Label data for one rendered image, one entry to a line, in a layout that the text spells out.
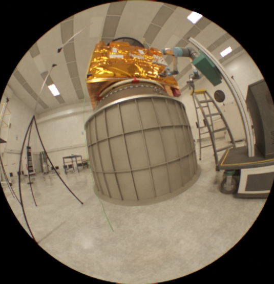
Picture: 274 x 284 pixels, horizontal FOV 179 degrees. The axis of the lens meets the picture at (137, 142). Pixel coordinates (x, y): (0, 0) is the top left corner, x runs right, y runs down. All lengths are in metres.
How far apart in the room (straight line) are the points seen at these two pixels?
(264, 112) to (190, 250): 0.94
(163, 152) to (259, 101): 1.04
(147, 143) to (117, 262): 1.01
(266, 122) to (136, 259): 1.13
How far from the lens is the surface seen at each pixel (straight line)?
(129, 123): 0.93
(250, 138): 0.94
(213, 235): 0.70
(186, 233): 0.70
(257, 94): 0.87
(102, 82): 1.58
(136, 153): 0.88
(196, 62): 0.98
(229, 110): 4.03
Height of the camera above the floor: 0.60
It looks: 5 degrees up
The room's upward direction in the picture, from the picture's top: 11 degrees counter-clockwise
